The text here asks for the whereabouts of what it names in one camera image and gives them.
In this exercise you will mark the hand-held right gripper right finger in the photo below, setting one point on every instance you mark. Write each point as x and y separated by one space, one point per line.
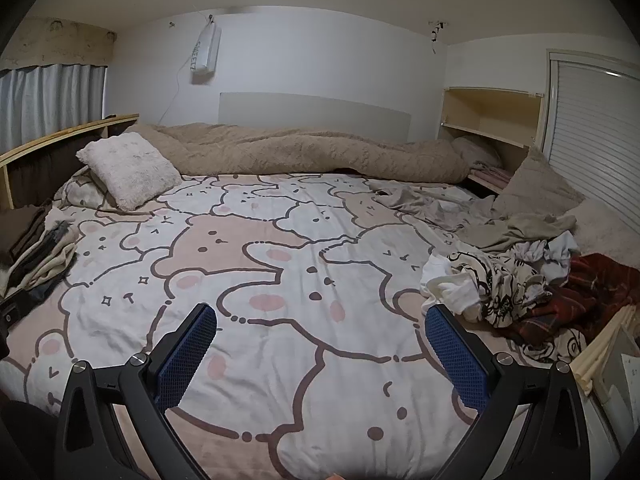
460 360

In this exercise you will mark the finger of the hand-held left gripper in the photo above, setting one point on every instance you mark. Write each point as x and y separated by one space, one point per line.
15 310

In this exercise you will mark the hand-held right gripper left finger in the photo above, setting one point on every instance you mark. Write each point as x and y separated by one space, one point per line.
187 355

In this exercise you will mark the black and white print garment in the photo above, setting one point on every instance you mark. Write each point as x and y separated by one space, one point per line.
505 280

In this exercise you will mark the cream folded garment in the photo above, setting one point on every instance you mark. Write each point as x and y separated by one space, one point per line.
50 260

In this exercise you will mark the dark folded garment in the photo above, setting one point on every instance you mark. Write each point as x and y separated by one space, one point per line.
30 240

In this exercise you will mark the dark cloth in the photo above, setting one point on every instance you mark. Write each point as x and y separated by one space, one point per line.
25 440

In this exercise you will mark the cream folded cloth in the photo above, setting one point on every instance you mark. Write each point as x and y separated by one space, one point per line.
600 350

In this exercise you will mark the light blue garment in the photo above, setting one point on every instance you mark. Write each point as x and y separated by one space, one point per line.
557 252

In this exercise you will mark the olive beige garment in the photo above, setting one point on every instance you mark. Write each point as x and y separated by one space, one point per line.
520 227

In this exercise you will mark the bear print bed sheet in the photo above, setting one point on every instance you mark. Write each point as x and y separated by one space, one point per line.
300 260

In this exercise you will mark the red plaid garment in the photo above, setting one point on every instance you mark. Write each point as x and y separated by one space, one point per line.
590 285

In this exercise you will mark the beige wrinkled cloth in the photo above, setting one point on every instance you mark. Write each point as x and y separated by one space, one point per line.
430 205

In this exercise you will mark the white box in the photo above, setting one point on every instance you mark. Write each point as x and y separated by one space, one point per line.
625 365

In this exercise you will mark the wooden headboard shelf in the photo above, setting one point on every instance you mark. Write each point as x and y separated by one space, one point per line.
60 136

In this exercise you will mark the white fluffy pillow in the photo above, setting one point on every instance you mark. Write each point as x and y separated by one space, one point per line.
130 170

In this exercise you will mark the pink folded cloth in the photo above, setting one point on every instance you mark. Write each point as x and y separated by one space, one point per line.
492 174

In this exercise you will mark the beige fluffy cushion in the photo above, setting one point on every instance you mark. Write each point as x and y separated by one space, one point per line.
535 185

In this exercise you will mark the white fluffy blanket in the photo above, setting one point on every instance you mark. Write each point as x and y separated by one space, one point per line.
610 230

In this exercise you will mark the grey curtain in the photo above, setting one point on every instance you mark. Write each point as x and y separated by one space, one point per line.
50 105

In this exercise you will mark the grey pillow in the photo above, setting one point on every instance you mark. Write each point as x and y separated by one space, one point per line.
475 152

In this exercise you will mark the beige fluffy comforter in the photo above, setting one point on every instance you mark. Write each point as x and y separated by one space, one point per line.
300 152

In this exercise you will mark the beige curtain valance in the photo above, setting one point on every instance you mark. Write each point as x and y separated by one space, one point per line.
55 42

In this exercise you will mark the white louvre door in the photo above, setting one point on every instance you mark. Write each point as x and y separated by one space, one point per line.
590 120

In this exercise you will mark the white wall device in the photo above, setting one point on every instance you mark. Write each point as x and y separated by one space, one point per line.
205 52

